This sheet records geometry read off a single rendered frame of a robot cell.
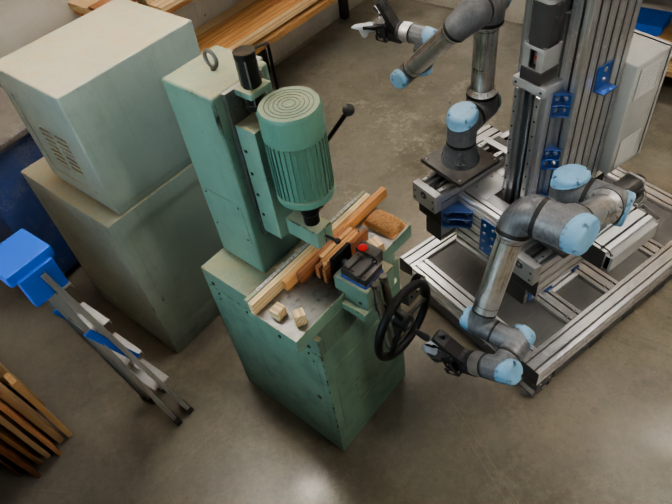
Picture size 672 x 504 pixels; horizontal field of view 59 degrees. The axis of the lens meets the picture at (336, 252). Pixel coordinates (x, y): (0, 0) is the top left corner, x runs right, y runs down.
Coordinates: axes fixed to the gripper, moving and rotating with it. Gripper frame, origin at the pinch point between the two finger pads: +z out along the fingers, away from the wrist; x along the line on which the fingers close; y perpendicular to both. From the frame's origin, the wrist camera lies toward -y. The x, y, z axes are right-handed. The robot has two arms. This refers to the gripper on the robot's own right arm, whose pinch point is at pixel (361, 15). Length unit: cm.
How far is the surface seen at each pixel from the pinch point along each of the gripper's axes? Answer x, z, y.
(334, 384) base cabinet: -119, -66, 58
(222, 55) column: -79, -16, -39
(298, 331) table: -121, -63, 17
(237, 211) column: -103, -27, 1
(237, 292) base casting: -118, -28, 29
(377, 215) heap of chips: -70, -56, 21
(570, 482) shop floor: -86, -144, 113
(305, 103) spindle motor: -84, -53, -39
